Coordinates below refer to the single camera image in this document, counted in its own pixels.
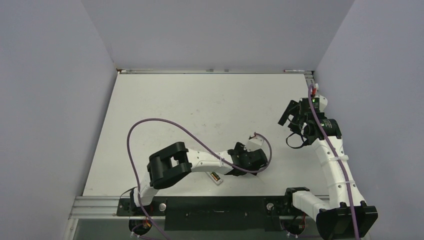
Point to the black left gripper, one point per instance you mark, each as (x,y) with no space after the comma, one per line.
(240,150)

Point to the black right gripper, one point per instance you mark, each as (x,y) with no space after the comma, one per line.
(291,110)

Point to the green black AAA battery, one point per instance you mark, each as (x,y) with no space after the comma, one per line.
(219,177)

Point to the white remote control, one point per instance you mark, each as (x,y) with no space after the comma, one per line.
(217,183)

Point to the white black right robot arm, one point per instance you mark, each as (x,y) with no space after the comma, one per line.
(346,214)

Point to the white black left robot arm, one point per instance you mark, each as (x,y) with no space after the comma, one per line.
(171,164)

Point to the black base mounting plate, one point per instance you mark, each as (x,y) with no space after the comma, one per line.
(217,213)

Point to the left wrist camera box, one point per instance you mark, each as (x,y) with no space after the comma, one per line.
(254,143)

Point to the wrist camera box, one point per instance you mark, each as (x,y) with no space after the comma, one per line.
(319,101)
(254,143)

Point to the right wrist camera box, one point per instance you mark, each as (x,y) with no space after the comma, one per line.
(319,101)

